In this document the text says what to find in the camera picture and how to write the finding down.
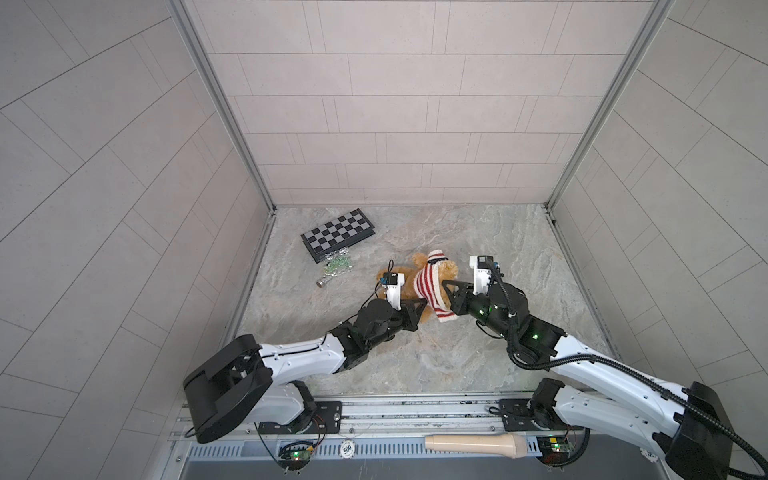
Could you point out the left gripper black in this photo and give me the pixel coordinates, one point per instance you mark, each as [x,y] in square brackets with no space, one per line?
[410,320]

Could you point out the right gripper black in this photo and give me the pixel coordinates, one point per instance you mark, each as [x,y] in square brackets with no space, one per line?
[462,297]

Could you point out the red white striped sweater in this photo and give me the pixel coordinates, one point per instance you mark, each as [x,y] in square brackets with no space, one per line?
[432,268]

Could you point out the brown teddy bear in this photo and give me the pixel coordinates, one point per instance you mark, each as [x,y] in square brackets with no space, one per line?
[408,291]

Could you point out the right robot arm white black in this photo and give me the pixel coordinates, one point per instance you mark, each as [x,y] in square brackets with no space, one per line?
[686,427]

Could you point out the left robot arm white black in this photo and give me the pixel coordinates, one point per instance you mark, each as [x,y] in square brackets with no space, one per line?
[249,382]

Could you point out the small green clear bag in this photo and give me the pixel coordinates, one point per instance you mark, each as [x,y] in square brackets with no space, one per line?
[334,265]

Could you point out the folded black white chessboard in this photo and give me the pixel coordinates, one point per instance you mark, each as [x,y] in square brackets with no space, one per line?
[337,234]

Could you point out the right green circuit board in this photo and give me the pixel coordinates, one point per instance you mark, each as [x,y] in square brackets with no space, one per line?
[554,449]

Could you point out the green circuit board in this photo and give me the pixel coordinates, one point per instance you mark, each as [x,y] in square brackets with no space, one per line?
[296,455]
[554,449]

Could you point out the left green circuit board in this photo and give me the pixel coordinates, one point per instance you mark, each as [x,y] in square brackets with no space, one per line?
[296,455]

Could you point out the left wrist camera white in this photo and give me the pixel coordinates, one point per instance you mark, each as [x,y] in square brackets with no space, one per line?
[393,283]

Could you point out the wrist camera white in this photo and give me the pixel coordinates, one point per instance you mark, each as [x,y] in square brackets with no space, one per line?
[393,283]
[482,266]

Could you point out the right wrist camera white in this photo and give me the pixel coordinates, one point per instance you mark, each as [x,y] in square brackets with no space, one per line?
[482,266]

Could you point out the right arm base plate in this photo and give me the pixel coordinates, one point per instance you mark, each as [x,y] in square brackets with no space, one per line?
[517,417]

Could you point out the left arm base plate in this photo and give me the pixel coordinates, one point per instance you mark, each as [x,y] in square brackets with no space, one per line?
[325,420]

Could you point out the beige cylindrical handle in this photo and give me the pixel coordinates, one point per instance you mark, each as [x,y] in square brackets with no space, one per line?
[508,445]

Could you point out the aluminium front rail frame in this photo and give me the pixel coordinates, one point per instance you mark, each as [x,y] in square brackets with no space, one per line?
[382,426]

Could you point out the right aluminium corner post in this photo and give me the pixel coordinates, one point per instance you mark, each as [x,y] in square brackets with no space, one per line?
[648,30]

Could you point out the aluminium corner post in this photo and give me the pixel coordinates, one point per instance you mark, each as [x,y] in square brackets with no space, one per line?
[648,30]
[181,17]

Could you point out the left aluminium corner post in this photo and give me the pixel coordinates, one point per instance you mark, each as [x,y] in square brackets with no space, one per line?
[181,17]

